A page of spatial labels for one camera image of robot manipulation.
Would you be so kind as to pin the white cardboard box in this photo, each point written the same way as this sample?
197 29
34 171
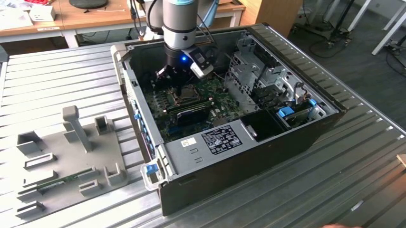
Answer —
43 13

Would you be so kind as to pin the wooden desk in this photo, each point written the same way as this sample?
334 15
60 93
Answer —
95 20

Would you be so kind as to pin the blue retainer clip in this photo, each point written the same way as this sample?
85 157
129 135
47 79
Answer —
137 116

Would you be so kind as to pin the black wheeled stand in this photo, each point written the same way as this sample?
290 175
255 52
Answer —
341 23

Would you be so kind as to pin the blue plastic tab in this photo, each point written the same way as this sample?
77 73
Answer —
313 102

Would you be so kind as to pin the grey power supply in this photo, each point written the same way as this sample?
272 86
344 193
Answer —
190 156

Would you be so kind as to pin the black graphics card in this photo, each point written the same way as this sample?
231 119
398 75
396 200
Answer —
194 117

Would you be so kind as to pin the metal drive cage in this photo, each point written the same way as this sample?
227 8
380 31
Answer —
245 71

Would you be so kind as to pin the blue case latch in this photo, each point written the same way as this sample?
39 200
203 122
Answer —
150 169

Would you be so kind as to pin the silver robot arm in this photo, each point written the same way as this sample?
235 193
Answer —
178 23

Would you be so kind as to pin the green RAM stick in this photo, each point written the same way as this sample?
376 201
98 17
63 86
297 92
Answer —
71 178
190 108

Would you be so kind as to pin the CPU socket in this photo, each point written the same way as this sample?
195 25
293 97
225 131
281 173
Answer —
189 101

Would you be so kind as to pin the wooden cabinet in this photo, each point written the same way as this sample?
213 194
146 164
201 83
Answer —
276 14

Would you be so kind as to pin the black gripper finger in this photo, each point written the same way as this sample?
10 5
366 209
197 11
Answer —
166 73
183 78

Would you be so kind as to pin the black PC case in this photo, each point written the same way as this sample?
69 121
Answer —
238 178

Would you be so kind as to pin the black round pad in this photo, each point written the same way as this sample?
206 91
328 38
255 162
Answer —
89 3

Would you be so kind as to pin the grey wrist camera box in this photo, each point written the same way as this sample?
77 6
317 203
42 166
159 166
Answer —
201 65

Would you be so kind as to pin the grey parts rack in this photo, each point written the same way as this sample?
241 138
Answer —
63 152

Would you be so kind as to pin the hard disk in blue carrier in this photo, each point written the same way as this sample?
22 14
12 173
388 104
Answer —
288 112

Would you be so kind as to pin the red box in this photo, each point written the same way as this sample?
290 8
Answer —
38 2

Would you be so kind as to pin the CPU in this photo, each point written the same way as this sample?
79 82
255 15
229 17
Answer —
190 92

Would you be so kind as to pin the white desk frame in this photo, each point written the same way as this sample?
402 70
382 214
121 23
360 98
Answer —
357 16
390 36

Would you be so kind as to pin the green motherboard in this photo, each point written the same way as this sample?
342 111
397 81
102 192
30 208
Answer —
222 102

